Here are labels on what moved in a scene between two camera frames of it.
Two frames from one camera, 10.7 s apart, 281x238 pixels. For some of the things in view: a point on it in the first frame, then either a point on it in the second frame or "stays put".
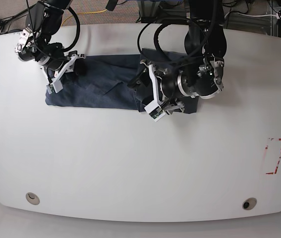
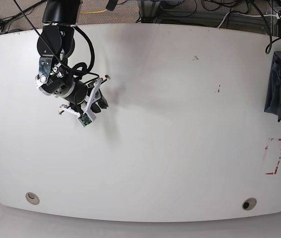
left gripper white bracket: x=81 y=68 → x=102 y=102
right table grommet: x=249 y=204 stays put
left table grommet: x=32 y=198 stays put
